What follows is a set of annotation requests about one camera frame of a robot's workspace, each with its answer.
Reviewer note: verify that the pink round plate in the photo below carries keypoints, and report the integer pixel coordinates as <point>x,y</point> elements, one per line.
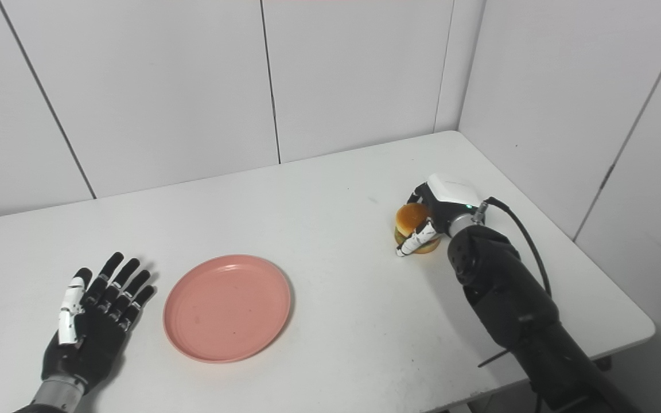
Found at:
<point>227,310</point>

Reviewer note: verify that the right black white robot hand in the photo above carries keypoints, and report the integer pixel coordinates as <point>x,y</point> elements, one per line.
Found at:
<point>448,198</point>

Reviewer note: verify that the toy hamburger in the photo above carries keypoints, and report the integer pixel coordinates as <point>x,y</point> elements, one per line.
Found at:
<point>411,217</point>

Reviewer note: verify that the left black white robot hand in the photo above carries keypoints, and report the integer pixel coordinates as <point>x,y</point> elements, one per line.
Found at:
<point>89,344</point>

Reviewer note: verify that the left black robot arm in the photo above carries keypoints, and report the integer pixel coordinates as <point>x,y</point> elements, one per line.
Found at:
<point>55,397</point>

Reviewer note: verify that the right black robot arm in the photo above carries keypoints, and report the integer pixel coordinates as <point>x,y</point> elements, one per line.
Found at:
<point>514,298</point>

